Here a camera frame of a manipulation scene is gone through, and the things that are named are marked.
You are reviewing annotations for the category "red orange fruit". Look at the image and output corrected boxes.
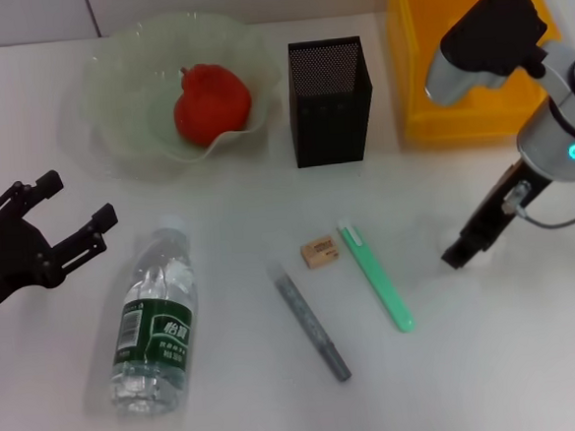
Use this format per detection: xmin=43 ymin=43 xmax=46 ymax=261
xmin=170 ymin=59 xmax=256 ymax=151

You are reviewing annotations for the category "pale green glass fruit plate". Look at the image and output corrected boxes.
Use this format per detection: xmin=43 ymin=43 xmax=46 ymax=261
xmin=79 ymin=4 xmax=288 ymax=172

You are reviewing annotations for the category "black mesh pen holder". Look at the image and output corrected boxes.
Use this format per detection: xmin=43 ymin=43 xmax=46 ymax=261
xmin=284 ymin=34 xmax=380 ymax=170

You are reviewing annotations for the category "right arm gripper cable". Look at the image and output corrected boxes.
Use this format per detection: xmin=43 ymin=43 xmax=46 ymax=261
xmin=499 ymin=178 xmax=575 ymax=234

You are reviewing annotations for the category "yellow plastic bin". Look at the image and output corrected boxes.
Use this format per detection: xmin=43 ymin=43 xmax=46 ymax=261
xmin=383 ymin=0 xmax=570 ymax=145

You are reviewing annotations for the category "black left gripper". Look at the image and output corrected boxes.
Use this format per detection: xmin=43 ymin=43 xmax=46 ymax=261
xmin=0 ymin=165 xmax=126 ymax=321

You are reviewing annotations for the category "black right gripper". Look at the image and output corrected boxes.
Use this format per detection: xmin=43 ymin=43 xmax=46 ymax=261
xmin=434 ymin=156 xmax=558 ymax=271

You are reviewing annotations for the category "clear green-label water bottle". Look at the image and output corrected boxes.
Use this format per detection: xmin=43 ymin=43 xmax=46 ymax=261
xmin=96 ymin=213 xmax=207 ymax=420

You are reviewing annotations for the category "grey marker pen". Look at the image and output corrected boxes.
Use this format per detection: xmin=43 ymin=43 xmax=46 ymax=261
xmin=264 ymin=256 xmax=353 ymax=389

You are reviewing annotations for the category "green utility knife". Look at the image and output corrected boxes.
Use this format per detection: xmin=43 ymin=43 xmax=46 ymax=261
xmin=336 ymin=211 xmax=417 ymax=339

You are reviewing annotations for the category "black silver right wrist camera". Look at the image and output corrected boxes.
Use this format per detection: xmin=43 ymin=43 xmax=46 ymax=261
xmin=418 ymin=0 xmax=554 ymax=109

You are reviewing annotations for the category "small tan eraser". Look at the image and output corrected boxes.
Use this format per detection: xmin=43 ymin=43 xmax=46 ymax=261
xmin=298 ymin=237 xmax=343 ymax=272

